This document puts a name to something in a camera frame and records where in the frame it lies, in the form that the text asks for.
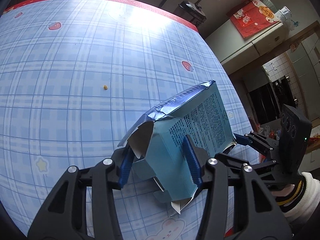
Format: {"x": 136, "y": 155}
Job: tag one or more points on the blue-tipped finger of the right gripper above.
{"x": 242, "y": 139}

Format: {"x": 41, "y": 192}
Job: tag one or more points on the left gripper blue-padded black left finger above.
{"x": 63, "y": 213}

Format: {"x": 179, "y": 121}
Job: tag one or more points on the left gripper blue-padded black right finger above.
{"x": 239, "y": 203}

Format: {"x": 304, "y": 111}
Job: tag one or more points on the blue carton box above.
{"x": 157, "y": 137}

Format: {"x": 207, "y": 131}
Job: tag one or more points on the striped white sleeve forearm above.
{"x": 300, "y": 203}

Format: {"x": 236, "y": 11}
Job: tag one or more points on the black kitchen stove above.
{"x": 268, "y": 100}

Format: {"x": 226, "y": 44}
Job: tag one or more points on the cream refrigerator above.
{"x": 234, "y": 52}

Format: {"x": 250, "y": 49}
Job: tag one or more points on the red hanging cloth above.
{"x": 251, "y": 17}

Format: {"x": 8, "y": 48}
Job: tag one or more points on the electric pressure cooker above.
{"x": 191, "y": 12}

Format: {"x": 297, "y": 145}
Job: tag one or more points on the blue plaid tablecloth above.
{"x": 56, "y": 55}

